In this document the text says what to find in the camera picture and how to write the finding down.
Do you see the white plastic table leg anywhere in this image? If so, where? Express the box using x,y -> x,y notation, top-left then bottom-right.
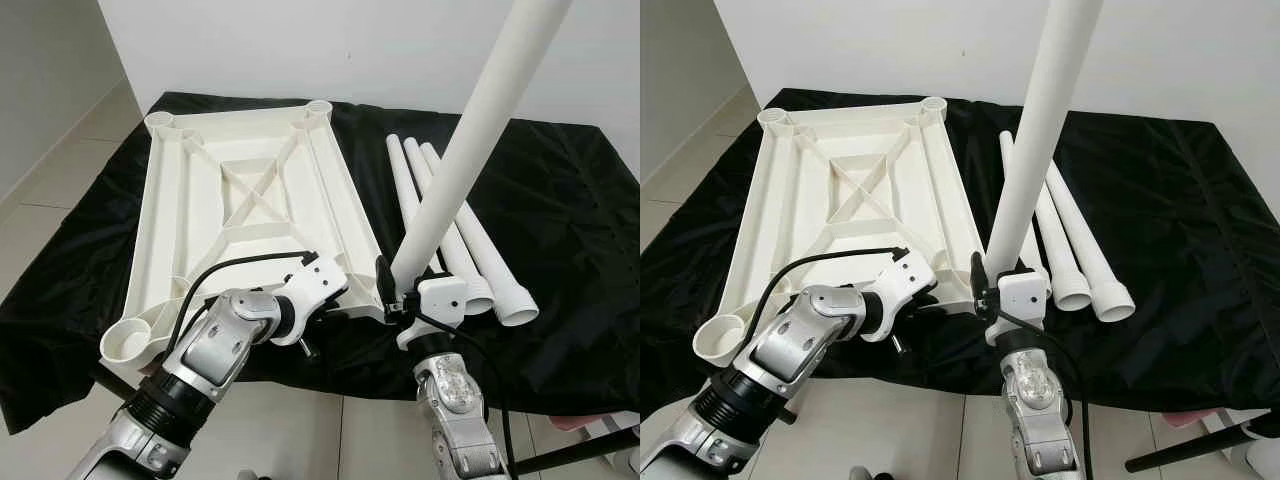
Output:
983,0 -> 1105,276
385,133 -> 441,276
420,142 -> 542,329
402,137 -> 498,317
1035,180 -> 1094,313
388,0 -> 574,293
999,130 -> 1021,216
1045,160 -> 1137,324

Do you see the white plastic children table top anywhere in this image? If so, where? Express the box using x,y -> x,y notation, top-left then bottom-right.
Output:
100,100 -> 401,366
697,97 -> 991,366

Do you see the black cloth table cover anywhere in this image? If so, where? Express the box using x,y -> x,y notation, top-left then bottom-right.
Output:
640,88 -> 1280,441
0,92 -> 641,436

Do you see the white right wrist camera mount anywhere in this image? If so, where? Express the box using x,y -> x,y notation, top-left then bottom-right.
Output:
397,275 -> 471,353
985,268 -> 1051,346

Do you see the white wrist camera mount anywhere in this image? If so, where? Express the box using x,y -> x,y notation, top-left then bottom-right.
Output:
862,250 -> 941,346
272,252 -> 351,346
397,275 -> 471,353
985,268 -> 1051,346

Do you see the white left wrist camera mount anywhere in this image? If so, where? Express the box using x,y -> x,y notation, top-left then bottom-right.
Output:
272,252 -> 351,346
862,250 -> 941,346

